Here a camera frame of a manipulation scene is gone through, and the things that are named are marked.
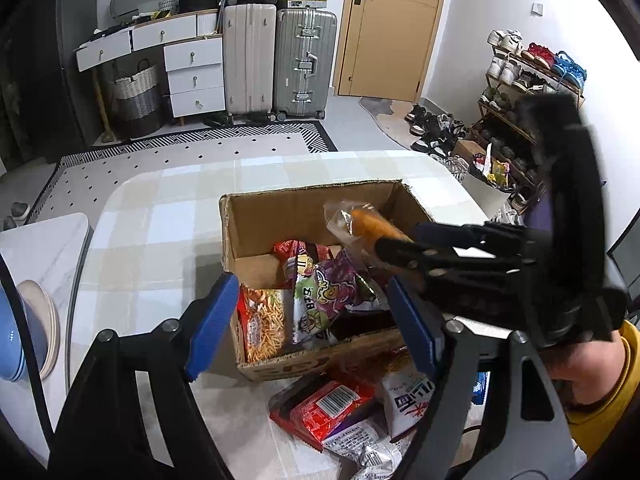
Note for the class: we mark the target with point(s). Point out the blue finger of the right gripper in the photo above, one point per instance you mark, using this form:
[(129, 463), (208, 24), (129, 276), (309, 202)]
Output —
[(402, 255), (492, 237)]

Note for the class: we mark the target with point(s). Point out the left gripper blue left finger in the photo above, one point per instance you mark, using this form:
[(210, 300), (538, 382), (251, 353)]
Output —
[(205, 322)]

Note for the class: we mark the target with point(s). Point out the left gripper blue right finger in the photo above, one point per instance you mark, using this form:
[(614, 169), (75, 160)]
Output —
[(419, 324)]

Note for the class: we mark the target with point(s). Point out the red triangular chip bag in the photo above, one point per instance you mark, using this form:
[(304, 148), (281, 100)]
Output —
[(288, 249)]

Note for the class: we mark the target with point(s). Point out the bread roll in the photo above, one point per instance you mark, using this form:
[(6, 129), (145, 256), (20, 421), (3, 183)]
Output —
[(358, 226)]

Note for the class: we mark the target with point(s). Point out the purple candy bag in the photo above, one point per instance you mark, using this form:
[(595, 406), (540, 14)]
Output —
[(324, 290)]

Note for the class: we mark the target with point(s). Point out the red small snack pack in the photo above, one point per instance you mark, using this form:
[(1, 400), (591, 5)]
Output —
[(317, 407)]

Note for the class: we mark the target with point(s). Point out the silver grey snack bag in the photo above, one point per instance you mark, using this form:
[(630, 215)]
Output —
[(368, 445)]

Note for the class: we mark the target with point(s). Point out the person right hand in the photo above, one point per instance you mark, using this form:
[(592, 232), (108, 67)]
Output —
[(586, 373)]

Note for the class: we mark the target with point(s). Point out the white bucket with items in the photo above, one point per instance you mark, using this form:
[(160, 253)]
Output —
[(486, 194)]

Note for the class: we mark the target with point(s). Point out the SF cardboard box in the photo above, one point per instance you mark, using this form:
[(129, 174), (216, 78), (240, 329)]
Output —
[(251, 223)]

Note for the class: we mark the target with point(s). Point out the checked tablecloth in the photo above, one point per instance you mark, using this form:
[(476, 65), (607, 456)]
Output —
[(156, 247)]

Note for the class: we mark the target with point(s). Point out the round door mat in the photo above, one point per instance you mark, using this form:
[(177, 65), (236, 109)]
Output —
[(389, 116)]

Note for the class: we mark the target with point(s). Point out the shoe rack with shoes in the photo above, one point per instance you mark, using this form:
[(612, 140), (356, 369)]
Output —
[(517, 76)]

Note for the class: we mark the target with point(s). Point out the patterned floor rug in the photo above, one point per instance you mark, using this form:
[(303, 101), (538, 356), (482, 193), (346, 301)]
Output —
[(82, 182)]

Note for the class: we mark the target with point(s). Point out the beige plate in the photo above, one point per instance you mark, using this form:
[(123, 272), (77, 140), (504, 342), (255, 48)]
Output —
[(42, 319)]

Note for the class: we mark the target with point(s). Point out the woven laundry basket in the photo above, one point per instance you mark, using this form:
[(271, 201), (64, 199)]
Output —
[(139, 101)]

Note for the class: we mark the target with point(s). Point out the blue stacked bowls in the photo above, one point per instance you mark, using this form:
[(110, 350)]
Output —
[(12, 359)]

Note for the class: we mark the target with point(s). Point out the silver suitcase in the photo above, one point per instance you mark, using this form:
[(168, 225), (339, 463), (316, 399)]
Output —
[(303, 60)]

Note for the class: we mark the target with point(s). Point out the black refrigerator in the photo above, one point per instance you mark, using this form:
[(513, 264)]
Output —
[(67, 115)]

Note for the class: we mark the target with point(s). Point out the white drawer desk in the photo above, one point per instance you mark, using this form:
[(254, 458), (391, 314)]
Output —
[(188, 49)]

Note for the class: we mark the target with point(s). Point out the wooden door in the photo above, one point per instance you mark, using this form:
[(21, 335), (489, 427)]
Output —
[(384, 47)]

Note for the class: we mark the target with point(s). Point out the beige suitcase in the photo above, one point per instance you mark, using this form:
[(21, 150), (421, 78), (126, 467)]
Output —
[(248, 42)]

